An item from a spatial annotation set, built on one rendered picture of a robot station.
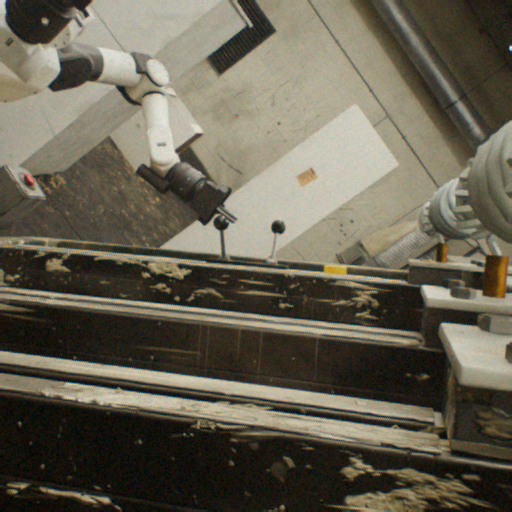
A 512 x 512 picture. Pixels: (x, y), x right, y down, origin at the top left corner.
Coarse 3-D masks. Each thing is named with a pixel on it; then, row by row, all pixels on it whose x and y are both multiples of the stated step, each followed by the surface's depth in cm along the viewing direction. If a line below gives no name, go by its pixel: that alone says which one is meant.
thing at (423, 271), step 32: (0, 256) 113; (32, 256) 111; (64, 256) 110; (96, 256) 109; (128, 256) 112; (32, 288) 111; (64, 288) 110; (96, 288) 109; (128, 288) 108; (160, 288) 106; (192, 288) 105; (224, 288) 104; (256, 288) 103; (288, 288) 102; (320, 288) 101; (352, 288) 100; (384, 288) 99; (416, 288) 98; (352, 320) 100; (384, 320) 99; (416, 320) 98
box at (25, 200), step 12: (0, 168) 188; (12, 168) 190; (24, 168) 197; (0, 180) 188; (12, 180) 187; (24, 180) 192; (0, 192) 188; (12, 192) 187; (24, 192) 187; (36, 192) 194; (0, 204) 188; (12, 204) 187; (24, 204) 191; (36, 204) 196; (0, 216) 188; (12, 216) 193; (0, 228) 196
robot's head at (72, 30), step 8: (80, 16) 138; (72, 24) 132; (64, 32) 131; (72, 32) 131; (80, 32) 140; (56, 40) 132; (64, 40) 131; (72, 40) 133; (48, 48) 137; (56, 48) 132
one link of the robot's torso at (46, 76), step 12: (0, 0) 128; (0, 72) 130; (12, 72) 133; (48, 72) 144; (0, 84) 137; (12, 84) 138; (24, 84) 140; (36, 84) 143; (48, 84) 146; (0, 96) 144; (12, 96) 146; (24, 96) 148
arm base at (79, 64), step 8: (64, 56) 152; (72, 56) 153; (80, 56) 155; (88, 56) 157; (64, 64) 153; (72, 64) 154; (80, 64) 156; (88, 64) 158; (64, 72) 154; (72, 72) 156; (80, 72) 158; (88, 72) 160; (56, 80) 154; (64, 80) 156; (72, 80) 158; (80, 80) 160; (56, 88) 156; (64, 88) 158; (72, 88) 160
